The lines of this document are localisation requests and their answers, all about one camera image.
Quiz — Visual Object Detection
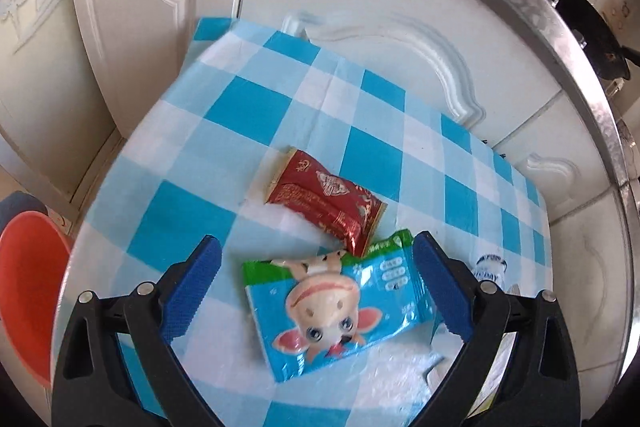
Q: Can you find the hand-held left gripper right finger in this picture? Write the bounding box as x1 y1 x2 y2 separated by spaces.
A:
414 231 583 427

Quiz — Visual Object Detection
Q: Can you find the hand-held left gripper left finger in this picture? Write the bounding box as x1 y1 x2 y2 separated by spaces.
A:
50 234 223 427

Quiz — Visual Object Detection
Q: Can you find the white plastic bottle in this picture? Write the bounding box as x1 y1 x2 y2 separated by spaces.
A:
467 254 511 288

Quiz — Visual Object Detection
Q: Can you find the blue cartoon cow packet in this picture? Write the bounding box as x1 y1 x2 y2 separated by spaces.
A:
242 229 443 383

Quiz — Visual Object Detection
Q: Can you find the red snack packet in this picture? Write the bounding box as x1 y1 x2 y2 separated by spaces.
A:
264 147 388 258

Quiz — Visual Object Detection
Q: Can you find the orange plastic basin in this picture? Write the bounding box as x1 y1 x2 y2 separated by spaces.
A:
0 211 73 390

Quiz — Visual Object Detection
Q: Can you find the blue checkered tablecloth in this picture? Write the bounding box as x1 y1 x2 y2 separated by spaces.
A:
50 17 553 427

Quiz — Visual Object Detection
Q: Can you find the steel kitchen countertop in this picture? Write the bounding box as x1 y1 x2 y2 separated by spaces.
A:
400 0 640 388

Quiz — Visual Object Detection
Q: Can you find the black wok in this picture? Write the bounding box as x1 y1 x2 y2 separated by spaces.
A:
542 0 640 80

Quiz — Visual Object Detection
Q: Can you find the tall white glass cabinet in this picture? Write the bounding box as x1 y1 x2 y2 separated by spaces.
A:
0 0 123 212

